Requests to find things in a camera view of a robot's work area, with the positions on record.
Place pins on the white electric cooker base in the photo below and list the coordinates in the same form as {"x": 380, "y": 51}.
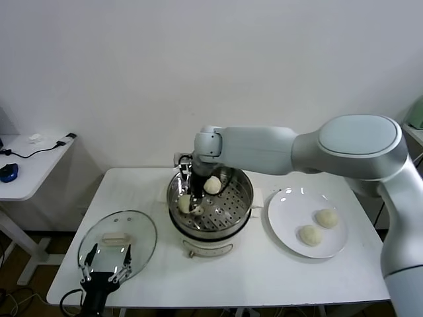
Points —
{"x": 205, "y": 246}

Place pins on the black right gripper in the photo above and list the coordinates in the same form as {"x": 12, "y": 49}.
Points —
{"x": 198, "y": 181}

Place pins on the round white plate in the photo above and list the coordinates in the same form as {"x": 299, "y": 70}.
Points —
{"x": 287, "y": 211}

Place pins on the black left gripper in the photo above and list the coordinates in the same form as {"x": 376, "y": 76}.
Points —
{"x": 96, "y": 290}

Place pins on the crumpled white tissue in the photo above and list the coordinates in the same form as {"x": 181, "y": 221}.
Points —
{"x": 35, "y": 138}

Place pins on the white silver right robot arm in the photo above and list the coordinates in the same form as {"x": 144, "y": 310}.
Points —
{"x": 257, "y": 148}

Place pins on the pale green box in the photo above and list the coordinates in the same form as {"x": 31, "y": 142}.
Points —
{"x": 417, "y": 115}

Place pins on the white side table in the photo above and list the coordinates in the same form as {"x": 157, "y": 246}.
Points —
{"x": 33, "y": 171}

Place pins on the blue computer mouse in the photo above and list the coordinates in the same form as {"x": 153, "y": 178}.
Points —
{"x": 9, "y": 173}

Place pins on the white steamed baozi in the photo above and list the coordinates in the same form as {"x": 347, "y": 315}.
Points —
{"x": 310, "y": 235}
{"x": 212, "y": 184}
{"x": 326, "y": 218}
{"x": 184, "y": 203}

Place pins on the perforated steel steamer basket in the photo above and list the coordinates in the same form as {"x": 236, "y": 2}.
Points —
{"x": 231, "y": 211}

